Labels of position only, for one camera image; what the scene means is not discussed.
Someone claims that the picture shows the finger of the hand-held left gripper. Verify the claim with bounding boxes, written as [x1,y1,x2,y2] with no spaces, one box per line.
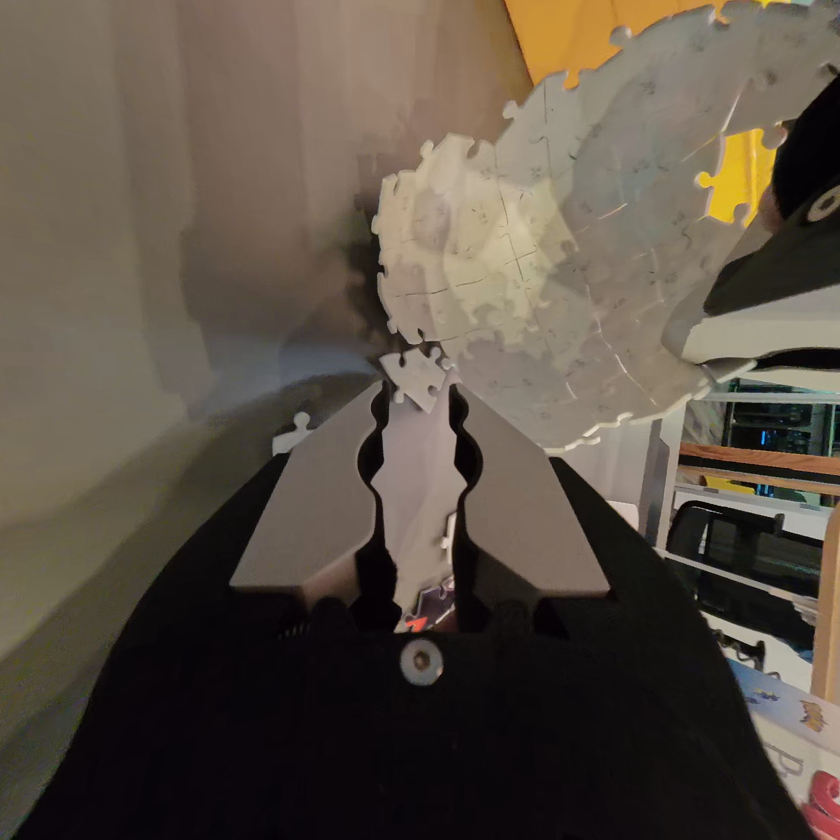
[661,298,840,389]

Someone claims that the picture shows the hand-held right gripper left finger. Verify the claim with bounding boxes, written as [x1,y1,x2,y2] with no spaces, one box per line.
[230,379,398,601]

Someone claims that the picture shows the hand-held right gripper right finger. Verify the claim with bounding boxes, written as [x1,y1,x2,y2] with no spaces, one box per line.
[446,384,613,599]

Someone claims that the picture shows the white partly built puzzle ball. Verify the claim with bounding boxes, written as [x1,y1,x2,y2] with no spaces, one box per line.
[371,0,840,455]

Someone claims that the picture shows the white single puzzle piece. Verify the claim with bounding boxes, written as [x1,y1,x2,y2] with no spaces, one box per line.
[381,346,455,414]

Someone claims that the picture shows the colourful printed puzzle box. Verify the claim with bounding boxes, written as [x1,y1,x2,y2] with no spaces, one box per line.
[725,656,840,840]

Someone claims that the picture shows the grey table side panel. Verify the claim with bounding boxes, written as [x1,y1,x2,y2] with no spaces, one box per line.
[640,420,685,552]

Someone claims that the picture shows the black office chair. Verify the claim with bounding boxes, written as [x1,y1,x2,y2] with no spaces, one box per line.
[666,502,824,652]

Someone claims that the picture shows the yellow plastic bin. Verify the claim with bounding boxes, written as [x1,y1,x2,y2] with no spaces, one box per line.
[505,0,788,227]

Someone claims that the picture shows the brown wooden rail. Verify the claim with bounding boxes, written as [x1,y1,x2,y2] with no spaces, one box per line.
[679,443,840,497]

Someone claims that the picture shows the light wooden furniture frame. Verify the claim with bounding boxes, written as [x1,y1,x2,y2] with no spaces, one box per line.
[810,505,840,703]

